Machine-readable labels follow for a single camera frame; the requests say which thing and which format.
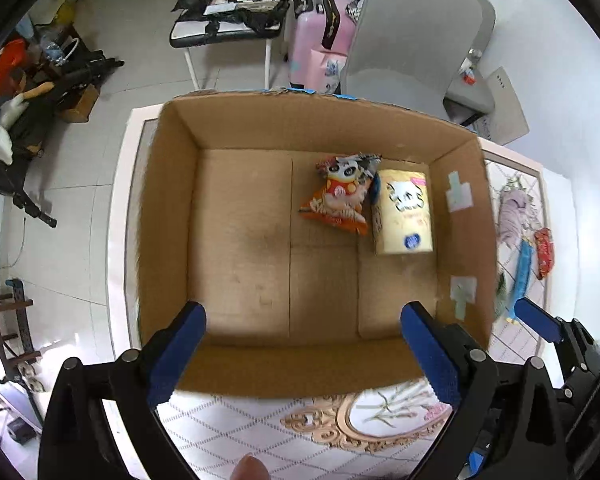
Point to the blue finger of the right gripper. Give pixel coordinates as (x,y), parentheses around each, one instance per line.
(544,324)

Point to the grey chair near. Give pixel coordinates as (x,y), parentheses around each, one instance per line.
(407,52)

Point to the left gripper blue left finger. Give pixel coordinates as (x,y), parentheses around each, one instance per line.
(170,350)

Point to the operator thumb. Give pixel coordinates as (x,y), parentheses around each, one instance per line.
(250,468)

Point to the long blue snack packet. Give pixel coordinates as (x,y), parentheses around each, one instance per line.
(522,275)

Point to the white chair with clutter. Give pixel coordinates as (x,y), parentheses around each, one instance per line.
(204,22)

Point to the grey chair far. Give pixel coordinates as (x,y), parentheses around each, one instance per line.
(468,89)

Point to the lilac soft cloth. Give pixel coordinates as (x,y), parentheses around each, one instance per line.
(517,217)

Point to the orange cartoon snack bag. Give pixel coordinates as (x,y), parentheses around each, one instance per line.
(339,203)

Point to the pile of clothes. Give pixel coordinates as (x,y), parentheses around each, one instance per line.
(13,99)

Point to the pink suitcase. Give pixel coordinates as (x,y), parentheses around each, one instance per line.
(320,25)

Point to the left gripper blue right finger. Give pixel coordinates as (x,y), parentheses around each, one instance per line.
(420,332)

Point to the pink gift bag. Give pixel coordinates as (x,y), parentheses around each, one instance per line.
(324,71)

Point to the dark wooden stool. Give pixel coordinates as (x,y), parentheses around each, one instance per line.
(17,352)

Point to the small cardboard box on floor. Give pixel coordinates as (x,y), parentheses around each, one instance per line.
(77,109)

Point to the patterned table mat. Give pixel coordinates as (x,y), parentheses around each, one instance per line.
(362,435)

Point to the yellow tissue pack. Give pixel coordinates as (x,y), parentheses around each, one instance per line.
(401,212)

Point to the grey chair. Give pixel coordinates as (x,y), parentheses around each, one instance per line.
(468,89)
(407,52)

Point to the beige floor scale board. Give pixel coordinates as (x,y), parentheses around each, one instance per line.
(506,123)

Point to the red snack packet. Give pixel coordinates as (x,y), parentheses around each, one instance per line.
(545,252)

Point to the brown cardboard box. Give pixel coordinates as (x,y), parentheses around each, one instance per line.
(296,308)

